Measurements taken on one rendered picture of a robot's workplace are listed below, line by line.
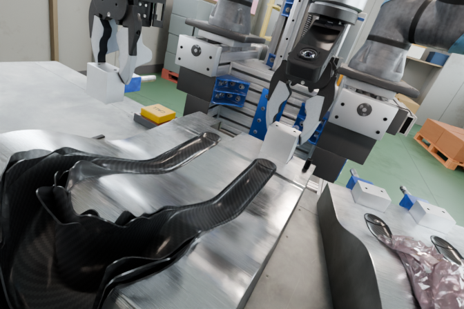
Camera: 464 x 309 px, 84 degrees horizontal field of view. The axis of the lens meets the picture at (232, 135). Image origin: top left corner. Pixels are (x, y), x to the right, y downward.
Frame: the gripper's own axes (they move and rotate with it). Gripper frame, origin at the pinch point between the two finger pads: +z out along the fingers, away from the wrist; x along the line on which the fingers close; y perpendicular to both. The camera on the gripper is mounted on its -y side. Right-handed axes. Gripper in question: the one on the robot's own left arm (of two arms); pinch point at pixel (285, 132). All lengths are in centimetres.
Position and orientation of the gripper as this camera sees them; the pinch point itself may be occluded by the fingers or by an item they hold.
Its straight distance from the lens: 45.5
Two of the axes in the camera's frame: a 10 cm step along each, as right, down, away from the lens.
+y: 4.7, -2.7, 8.4
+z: -2.5, 8.7, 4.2
